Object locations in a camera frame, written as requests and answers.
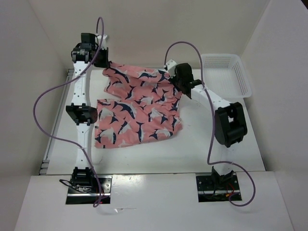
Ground pink shark print shorts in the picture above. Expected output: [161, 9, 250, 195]
[94, 63, 182, 149]

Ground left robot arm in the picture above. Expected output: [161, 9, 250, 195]
[65, 33, 109, 193]

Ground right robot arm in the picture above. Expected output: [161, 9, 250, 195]
[165, 61, 248, 191]

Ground white plastic basket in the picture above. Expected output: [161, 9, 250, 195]
[201, 54, 252, 99]

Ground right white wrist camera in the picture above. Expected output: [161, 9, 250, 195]
[164, 59, 177, 77]

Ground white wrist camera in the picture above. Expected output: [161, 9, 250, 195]
[95, 34, 109, 50]
[164, 59, 177, 77]

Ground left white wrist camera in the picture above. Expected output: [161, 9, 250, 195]
[95, 34, 109, 50]

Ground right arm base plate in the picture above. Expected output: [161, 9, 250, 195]
[196, 173, 242, 203]

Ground aluminium table edge rail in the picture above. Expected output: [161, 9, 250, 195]
[38, 69, 75, 176]

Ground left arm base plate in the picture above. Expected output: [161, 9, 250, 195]
[61, 175, 113, 205]

